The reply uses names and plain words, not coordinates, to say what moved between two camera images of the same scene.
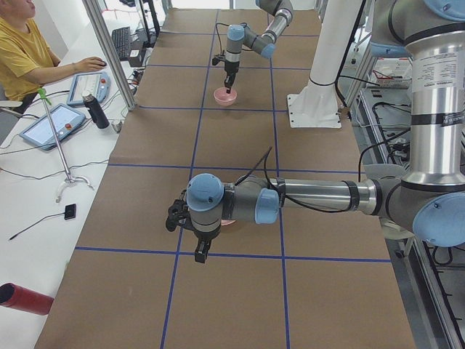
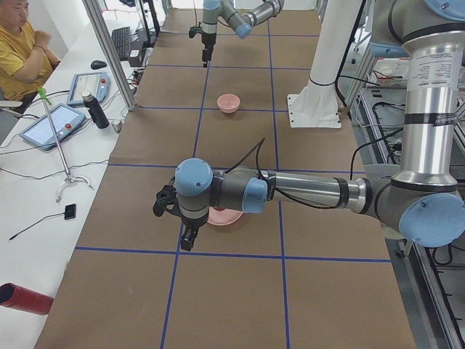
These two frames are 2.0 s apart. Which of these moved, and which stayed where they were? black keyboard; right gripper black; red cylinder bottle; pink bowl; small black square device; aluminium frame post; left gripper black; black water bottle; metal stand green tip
Moved: right gripper black; left gripper black; pink bowl
Stayed: red cylinder bottle; black water bottle; small black square device; metal stand green tip; aluminium frame post; black keyboard
